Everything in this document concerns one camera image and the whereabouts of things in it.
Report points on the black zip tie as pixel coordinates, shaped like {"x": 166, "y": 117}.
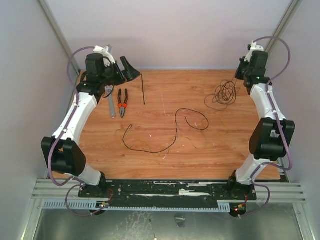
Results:
{"x": 143, "y": 90}

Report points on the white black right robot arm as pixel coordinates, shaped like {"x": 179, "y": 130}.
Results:
{"x": 257, "y": 64}

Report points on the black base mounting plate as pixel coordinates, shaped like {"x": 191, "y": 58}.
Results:
{"x": 167, "y": 194}

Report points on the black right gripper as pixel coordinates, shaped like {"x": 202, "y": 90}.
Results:
{"x": 240, "y": 70}

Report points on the orange black pliers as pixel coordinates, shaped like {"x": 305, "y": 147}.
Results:
{"x": 122, "y": 105}

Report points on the silver adjustable wrench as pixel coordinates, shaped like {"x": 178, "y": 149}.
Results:
{"x": 109, "y": 90}

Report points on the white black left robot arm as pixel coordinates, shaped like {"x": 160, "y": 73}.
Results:
{"x": 61, "y": 151}

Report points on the aluminium frame rail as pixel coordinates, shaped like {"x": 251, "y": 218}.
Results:
{"x": 269, "y": 143}

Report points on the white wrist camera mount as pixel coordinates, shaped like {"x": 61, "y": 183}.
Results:
{"x": 106, "y": 51}
{"x": 252, "y": 47}

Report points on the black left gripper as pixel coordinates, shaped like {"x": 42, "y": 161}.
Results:
{"x": 129, "y": 73}

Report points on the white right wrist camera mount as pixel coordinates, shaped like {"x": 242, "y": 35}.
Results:
{"x": 252, "y": 47}

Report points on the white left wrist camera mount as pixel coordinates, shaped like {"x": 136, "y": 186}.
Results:
{"x": 106, "y": 51}

